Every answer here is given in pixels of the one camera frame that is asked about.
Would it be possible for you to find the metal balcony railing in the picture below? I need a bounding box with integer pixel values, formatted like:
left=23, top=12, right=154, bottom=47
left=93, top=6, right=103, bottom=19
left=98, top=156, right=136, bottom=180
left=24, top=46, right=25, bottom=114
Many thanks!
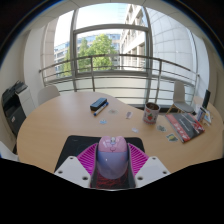
left=38, top=53, right=201, bottom=104

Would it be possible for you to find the black cylinder speaker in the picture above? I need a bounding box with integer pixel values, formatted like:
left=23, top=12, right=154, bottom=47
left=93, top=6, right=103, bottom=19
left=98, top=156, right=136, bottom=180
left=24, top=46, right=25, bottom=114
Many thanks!
left=201, top=89, right=212, bottom=110

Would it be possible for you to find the black whiteboard eraser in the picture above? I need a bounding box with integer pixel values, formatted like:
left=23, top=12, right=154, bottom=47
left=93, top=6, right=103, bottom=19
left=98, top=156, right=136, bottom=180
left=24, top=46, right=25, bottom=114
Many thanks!
left=89, top=97, right=108, bottom=112

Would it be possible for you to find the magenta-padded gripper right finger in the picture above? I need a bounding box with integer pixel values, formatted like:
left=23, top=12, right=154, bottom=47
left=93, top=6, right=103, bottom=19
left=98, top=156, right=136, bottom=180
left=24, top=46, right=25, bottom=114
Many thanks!
left=127, top=142, right=171, bottom=190

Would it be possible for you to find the black mouse pad red print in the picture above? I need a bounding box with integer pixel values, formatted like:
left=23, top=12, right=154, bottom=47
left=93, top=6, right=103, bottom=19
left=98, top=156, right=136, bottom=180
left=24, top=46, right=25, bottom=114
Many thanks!
left=54, top=134, right=146, bottom=190

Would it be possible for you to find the black and white printer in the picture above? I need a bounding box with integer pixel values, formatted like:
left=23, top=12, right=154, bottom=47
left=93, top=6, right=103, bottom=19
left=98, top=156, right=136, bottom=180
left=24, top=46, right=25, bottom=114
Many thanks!
left=1, top=80, right=36, bottom=138

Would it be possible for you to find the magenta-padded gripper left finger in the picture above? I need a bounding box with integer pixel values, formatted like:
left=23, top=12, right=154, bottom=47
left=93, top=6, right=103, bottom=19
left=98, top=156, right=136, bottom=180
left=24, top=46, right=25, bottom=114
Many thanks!
left=53, top=142, right=100, bottom=190

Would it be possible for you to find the white chair with wooden legs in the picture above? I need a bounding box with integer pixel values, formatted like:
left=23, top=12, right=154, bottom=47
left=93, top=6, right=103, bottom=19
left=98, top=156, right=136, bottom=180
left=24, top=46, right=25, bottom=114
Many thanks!
left=0, top=139, right=20, bottom=163

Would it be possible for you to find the white mug with red print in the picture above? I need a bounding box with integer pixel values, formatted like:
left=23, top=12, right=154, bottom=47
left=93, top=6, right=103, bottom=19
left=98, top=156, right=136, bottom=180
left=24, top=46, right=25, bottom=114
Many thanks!
left=142, top=101, right=161, bottom=125

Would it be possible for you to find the pink and lilac computer mouse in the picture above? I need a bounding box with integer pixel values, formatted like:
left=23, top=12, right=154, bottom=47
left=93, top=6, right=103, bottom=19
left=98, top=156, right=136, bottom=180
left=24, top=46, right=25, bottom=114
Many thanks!
left=96, top=135, right=130, bottom=180

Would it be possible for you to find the green tree outside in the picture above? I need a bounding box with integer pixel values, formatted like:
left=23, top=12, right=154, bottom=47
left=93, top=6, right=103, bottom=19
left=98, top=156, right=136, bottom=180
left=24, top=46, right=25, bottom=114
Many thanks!
left=61, top=33, right=118, bottom=78

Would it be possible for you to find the red and grey magazine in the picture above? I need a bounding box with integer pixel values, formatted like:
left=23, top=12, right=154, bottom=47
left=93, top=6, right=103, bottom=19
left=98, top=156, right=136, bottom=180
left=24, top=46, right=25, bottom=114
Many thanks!
left=165, top=112, right=206, bottom=144

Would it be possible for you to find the blue marker pen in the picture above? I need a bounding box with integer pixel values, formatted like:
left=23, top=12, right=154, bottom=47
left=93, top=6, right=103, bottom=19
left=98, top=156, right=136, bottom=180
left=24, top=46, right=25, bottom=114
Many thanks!
left=93, top=101, right=110, bottom=117

